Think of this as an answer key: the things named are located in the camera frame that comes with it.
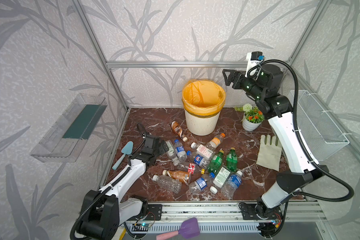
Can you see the purple pink silicone spatula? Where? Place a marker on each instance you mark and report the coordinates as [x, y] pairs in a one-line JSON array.
[[189, 229]]

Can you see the brown coffee bottle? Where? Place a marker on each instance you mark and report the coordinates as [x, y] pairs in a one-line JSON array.
[[177, 129]]

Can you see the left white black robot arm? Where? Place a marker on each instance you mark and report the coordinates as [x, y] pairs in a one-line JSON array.
[[103, 211]]

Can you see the clear bottle blue cap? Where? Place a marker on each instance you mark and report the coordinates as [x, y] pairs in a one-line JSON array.
[[181, 153]]

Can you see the orange plastic bin liner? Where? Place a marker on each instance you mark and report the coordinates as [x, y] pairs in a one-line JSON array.
[[203, 98]]

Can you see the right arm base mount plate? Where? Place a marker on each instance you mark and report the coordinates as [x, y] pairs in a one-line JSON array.
[[258, 211]]

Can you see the white ribbed trash bin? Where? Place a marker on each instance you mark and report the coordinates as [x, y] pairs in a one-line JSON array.
[[201, 125]]

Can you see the blue label bottle white cap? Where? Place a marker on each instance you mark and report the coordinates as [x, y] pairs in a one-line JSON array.
[[231, 185]]

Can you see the clear plastic wall shelf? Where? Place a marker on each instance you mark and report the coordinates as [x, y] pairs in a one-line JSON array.
[[67, 137]]

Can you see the clear bottle orange label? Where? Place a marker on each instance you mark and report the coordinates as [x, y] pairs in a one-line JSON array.
[[215, 142]]

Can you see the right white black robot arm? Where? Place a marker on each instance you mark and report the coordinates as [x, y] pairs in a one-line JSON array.
[[262, 83]]

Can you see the dark green bottle yellow cap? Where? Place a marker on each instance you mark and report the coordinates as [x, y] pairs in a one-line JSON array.
[[232, 160]]

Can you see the white wire mesh basket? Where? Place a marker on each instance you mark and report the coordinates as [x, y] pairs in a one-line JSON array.
[[322, 135]]

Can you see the crushed bottle blue label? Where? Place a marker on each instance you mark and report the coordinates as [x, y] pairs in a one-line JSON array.
[[201, 183]]

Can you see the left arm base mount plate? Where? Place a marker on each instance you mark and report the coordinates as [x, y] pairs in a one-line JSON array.
[[149, 212]]

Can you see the clear bottle red label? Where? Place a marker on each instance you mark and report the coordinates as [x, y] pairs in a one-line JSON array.
[[190, 168]]

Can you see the clear bottle pink label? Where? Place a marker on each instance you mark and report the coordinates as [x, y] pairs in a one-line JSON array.
[[202, 150]]

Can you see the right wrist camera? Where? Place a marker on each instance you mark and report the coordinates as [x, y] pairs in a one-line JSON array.
[[254, 59]]

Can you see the clear unlabelled bottle white cap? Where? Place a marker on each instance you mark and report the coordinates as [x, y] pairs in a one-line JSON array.
[[168, 183]]

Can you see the Pepsi label clear bottle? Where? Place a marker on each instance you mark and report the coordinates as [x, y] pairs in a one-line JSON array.
[[198, 159]]

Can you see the pale green rubber glove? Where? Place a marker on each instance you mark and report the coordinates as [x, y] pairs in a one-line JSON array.
[[269, 152]]

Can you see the brown tea bottle white cap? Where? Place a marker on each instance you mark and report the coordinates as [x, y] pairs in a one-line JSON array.
[[181, 176]]

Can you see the aluminium front rail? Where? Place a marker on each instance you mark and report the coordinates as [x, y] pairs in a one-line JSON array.
[[229, 212]]

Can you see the white pot with flowers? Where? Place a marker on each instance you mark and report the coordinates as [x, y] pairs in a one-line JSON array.
[[252, 118]]

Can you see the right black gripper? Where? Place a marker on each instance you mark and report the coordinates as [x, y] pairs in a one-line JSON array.
[[240, 79]]

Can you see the clear bottle green white label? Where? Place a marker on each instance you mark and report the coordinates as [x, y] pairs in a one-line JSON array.
[[172, 153]]

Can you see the green circuit board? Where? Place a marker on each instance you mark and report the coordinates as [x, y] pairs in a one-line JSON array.
[[142, 226]]

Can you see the light blue small trowel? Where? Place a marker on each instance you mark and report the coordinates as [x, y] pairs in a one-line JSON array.
[[126, 150]]

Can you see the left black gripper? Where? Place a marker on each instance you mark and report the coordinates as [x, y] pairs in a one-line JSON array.
[[155, 147]]

